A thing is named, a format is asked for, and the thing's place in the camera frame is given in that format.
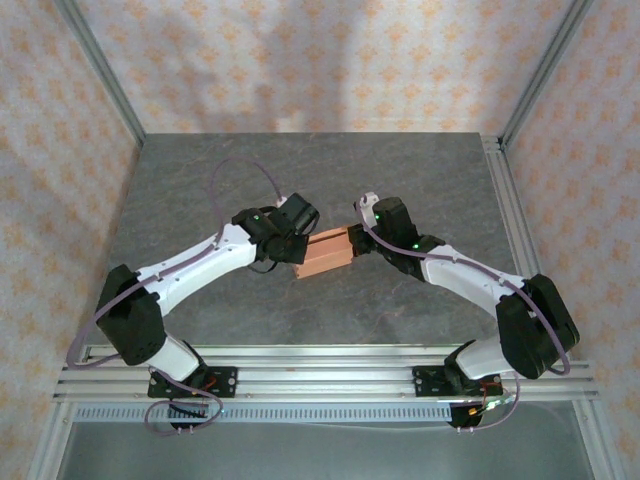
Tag grey slotted cable duct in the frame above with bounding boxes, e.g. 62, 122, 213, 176
74, 403, 454, 424

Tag aluminium corner post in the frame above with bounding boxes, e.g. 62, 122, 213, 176
52, 0, 147, 149
499, 0, 596, 146

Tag black cable bracket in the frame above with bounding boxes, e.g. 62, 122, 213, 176
448, 402, 489, 434
168, 403, 210, 432

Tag aluminium frame leg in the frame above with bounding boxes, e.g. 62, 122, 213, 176
27, 399, 76, 480
569, 399, 626, 480

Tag aluminium side rail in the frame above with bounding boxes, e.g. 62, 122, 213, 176
482, 134, 569, 361

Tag aluminium mounting rails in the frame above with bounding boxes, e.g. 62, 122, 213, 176
52, 344, 601, 404

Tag orange paper box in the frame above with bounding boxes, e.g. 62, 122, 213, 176
293, 225, 357, 281

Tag grey metal panel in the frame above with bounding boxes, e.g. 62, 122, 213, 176
54, 419, 599, 480

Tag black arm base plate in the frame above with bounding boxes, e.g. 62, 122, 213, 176
147, 366, 239, 400
412, 364, 503, 399

